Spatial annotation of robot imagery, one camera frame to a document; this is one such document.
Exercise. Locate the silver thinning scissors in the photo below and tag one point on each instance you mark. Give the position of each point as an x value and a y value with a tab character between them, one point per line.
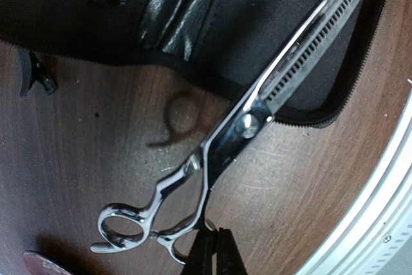
125	227

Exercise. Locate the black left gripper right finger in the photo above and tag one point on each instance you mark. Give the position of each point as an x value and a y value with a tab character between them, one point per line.
229	257

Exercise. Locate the red floral plate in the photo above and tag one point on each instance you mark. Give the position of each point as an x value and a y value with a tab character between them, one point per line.
37	264

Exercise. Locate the black zippered tool case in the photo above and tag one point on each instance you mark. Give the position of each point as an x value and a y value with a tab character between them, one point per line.
218	45

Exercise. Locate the black hair clip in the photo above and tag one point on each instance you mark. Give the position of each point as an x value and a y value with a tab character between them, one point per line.
33	70

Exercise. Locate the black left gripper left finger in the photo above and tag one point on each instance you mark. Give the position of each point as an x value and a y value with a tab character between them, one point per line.
199	260

